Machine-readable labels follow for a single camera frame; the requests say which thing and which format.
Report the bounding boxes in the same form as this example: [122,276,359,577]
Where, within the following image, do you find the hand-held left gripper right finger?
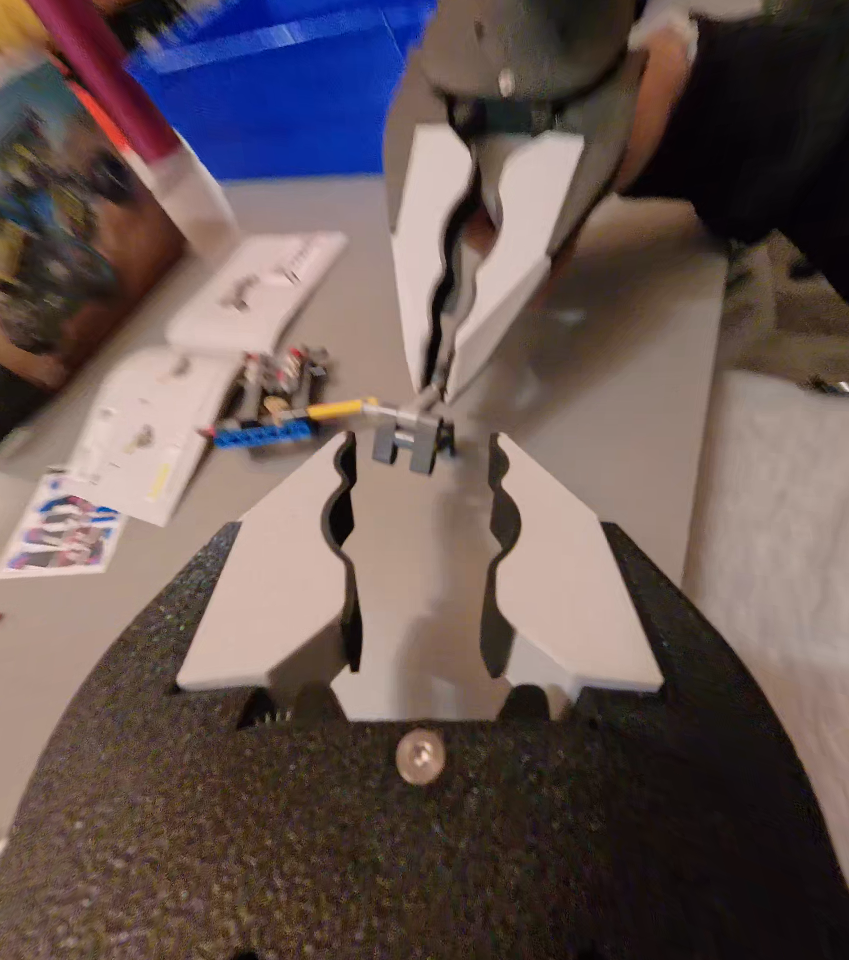
[478,431,666,691]

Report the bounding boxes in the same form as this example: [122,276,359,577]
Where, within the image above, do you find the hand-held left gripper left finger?
[175,431,364,691]

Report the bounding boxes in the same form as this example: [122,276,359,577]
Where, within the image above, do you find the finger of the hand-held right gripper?
[443,131,588,405]
[392,123,483,393]

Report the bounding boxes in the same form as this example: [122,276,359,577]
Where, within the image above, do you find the lego assembly with blue beam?
[199,345,381,451]

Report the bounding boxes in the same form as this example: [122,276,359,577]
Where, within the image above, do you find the small grey lego connector piece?
[370,386,457,475]

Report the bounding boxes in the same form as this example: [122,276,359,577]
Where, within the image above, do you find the person's right forearm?
[619,0,849,316]

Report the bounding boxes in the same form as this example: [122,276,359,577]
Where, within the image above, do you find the white lego instruction booklet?
[68,231,349,528]

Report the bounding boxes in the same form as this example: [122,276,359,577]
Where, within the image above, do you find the lego sticker sheet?
[0,472,128,580]

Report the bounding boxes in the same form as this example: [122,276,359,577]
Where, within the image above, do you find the printed lego box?
[0,60,187,462]

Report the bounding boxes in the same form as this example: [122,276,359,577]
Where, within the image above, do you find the person's right hand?
[615,36,699,200]

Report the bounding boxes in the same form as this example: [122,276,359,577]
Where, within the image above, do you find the blue storage bin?
[124,0,441,183]

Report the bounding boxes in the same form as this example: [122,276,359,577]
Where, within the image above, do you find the white block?
[147,142,240,252]

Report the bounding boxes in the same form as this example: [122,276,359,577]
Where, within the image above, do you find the maroon cylinder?
[27,0,182,162]

